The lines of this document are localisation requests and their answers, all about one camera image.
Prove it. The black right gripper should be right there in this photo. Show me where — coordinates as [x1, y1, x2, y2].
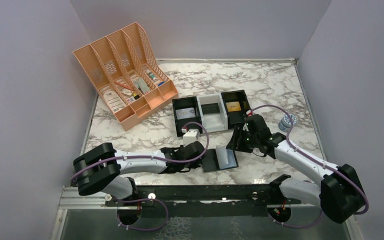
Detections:
[226, 125, 260, 153]

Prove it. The black leather card holder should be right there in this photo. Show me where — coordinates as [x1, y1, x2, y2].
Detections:
[202, 146, 239, 173]

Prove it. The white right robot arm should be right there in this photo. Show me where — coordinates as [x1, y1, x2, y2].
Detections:
[227, 115, 369, 224]

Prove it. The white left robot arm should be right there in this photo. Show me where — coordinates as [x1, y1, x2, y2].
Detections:
[72, 141, 208, 206]

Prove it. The black right card bin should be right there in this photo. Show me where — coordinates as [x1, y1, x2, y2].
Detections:
[221, 89, 251, 130]

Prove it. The black card bin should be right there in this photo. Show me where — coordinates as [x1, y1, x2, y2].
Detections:
[172, 96, 202, 137]
[221, 89, 251, 130]

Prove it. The white middle card bin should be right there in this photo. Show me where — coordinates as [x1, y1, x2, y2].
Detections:
[197, 92, 228, 133]

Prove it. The gold credit card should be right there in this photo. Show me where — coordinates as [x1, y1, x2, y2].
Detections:
[225, 101, 242, 113]

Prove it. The black left card bin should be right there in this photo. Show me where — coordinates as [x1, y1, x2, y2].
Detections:
[172, 96, 202, 137]

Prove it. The black credit card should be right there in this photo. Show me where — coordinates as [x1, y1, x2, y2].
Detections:
[201, 103, 220, 115]

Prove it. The silver credit card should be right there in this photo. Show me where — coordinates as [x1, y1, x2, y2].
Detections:
[175, 107, 197, 120]

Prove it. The white patterned card stack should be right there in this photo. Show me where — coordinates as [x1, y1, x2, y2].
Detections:
[103, 90, 126, 113]

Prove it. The small blue white jar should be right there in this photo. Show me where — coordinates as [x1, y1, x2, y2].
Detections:
[278, 114, 298, 133]

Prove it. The grey flat eraser block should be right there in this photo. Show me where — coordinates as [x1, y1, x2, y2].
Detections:
[135, 77, 151, 94]

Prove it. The green white battery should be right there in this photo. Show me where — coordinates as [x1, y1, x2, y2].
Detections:
[147, 71, 159, 82]

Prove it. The red pen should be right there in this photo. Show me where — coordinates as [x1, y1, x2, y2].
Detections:
[115, 82, 134, 91]

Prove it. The peach plastic file organizer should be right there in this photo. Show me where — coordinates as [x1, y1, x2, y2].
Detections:
[73, 22, 179, 131]

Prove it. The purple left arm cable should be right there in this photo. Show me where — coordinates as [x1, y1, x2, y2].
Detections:
[71, 121, 210, 183]

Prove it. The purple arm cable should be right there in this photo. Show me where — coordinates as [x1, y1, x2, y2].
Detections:
[71, 121, 210, 183]
[249, 104, 370, 216]

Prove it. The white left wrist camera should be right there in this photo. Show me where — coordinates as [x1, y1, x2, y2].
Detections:
[182, 128, 200, 146]

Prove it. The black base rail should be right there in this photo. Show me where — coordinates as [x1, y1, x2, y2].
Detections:
[105, 184, 301, 218]

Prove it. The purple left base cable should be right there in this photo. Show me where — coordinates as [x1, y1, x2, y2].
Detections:
[116, 198, 169, 232]

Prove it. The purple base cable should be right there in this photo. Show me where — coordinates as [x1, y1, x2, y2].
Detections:
[267, 208, 324, 230]
[116, 198, 169, 232]

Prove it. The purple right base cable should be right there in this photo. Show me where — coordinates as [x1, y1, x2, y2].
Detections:
[267, 208, 324, 230]

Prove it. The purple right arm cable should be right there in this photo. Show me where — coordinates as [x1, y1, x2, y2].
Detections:
[249, 104, 370, 216]

